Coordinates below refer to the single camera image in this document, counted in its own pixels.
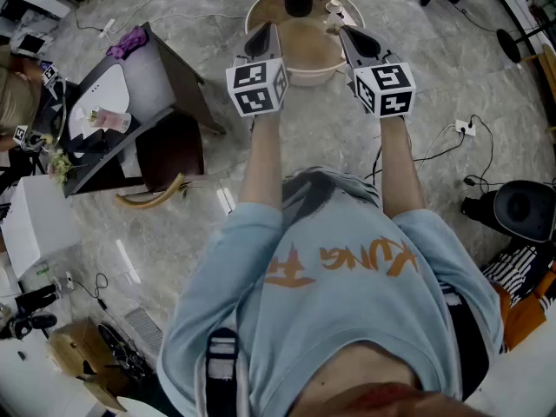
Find black standing fan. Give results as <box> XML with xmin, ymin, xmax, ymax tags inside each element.
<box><xmin>496</xmin><ymin>0</ymin><xmax>556</xmax><ymax>64</ymax></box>

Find round wooden side table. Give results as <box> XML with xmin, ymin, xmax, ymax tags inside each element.
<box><xmin>244</xmin><ymin>0</ymin><xmax>367</xmax><ymax>89</ymax></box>

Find black round device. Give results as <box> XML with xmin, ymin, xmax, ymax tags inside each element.
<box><xmin>460</xmin><ymin>179</ymin><xmax>556</xmax><ymax>243</ymax></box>

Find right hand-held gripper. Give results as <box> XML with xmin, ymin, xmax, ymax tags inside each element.
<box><xmin>338</xmin><ymin>25</ymin><xmax>418</xmax><ymax>121</ymax></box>

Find white tray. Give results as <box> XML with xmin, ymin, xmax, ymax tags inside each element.
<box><xmin>68</xmin><ymin>64</ymin><xmax>132</xmax><ymax>141</ymax></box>

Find black shoulder strap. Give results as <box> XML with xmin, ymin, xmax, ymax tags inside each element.
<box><xmin>204</xmin><ymin>327</ymin><xmax>241</xmax><ymax>417</ymax></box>
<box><xmin>438</xmin><ymin>282</ymin><xmax>493</xmax><ymax>400</ymax></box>

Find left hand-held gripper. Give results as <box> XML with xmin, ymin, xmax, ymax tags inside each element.
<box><xmin>224</xmin><ymin>22</ymin><xmax>291</xmax><ymax>119</ymax></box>

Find light blue t-shirt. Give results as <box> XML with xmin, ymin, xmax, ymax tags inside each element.
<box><xmin>156</xmin><ymin>167</ymin><xmax>507</xmax><ymax>417</ymax></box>

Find floor vent grille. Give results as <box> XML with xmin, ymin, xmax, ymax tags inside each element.
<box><xmin>124</xmin><ymin>306</ymin><xmax>165</xmax><ymax>348</ymax></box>

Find small flower bunch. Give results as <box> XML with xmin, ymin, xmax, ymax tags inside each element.
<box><xmin>46</xmin><ymin>148</ymin><xmax>74</xmax><ymax>187</ymax></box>

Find white cabinet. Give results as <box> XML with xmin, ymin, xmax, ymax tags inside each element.
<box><xmin>0</xmin><ymin>175</ymin><xmax>83</xmax><ymax>280</ymax></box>

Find pink box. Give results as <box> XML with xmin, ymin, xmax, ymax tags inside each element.
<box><xmin>96</xmin><ymin>109</ymin><xmax>132</xmax><ymax>133</ymax></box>

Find person's right forearm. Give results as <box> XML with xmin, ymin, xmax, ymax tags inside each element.
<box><xmin>379</xmin><ymin>117</ymin><xmax>427</xmax><ymax>220</ymax></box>

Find person's neck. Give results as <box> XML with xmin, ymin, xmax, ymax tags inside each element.
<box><xmin>288</xmin><ymin>348</ymin><xmax>483</xmax><ymax>417</ymax></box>

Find striped bag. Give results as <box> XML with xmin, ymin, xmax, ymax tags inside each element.
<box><xmin>480</xmin><ymin>244</ymin><xmax>556</xmax><ymax>308</ymax></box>

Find orange bag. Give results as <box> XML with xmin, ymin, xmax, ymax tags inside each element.
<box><xmin>494</xmin><ymin>267</ymin><xmax>556</xmax><ymax>352</ymax></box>

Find brown chair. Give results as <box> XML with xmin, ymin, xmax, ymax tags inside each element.
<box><xmin>114</xmin><ymin>109</ymin><xmax>206</xmax><ymax>211</ymax></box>

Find purple cloth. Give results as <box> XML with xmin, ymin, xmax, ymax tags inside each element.
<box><xmin>106</xmin><ymin>26</ymin><xmax>152</xmax><ymax>62</ymax></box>

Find cardboard box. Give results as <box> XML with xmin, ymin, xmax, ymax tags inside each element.
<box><xmin>46</xmin><ymin>317</ymin><xmax>131</xmax><ymax>413</ymax></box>

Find dark wooden desk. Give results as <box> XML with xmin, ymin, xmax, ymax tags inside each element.
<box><xmin>32</xmin><ymin>21</ymin><xmax>228</xmax><ymax>199</ymax></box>

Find pile of black cables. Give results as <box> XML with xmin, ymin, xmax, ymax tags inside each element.
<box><xmin>97</xmin><ymin>322</ymin><xmax>151</xmax><ymax>381</ymax></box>

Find person's left forearm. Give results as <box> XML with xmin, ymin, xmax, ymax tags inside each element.
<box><xmin>237</xmin><ymin>113</ymin><xmax>287</xmax><ymax>211</ymax></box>

